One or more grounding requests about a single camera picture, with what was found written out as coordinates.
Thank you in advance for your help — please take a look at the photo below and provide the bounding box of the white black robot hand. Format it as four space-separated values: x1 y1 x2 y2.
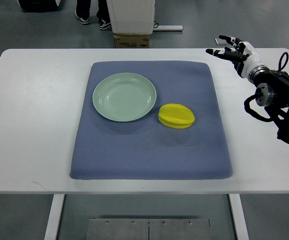
205 35 263 80

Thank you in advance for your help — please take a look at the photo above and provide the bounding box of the yellow starfruit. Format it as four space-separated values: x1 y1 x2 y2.
158 103 196 129

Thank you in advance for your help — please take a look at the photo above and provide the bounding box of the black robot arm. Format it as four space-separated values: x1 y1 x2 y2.
244 52 289 144

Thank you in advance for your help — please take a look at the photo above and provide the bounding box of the grey floor socket plate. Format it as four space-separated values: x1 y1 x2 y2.
214 38 227 46

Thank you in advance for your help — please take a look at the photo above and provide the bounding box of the light green plate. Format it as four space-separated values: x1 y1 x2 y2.
92 72 157 123

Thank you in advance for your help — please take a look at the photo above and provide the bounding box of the blue padded mat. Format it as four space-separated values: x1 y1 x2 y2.
70 60 233 180

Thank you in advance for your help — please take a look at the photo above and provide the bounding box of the cardboard box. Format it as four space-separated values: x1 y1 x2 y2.
113 33 150 49

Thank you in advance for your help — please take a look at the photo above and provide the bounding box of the right white table leg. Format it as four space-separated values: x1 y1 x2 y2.
228 194 249 240

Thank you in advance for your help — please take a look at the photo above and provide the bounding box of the white table leg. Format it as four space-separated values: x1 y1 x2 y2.
228 194 249 240
44 194 65 240

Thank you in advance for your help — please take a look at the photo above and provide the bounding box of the black wheeled object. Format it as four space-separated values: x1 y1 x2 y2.
17 0 62 13

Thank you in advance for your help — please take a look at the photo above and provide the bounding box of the left white table leg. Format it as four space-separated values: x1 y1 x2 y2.
44 194 65 240

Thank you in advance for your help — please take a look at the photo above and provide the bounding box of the white floor rail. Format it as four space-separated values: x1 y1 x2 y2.
153 24 184 32

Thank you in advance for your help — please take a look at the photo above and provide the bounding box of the metal base plate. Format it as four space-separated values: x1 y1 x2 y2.
86 218 212 240

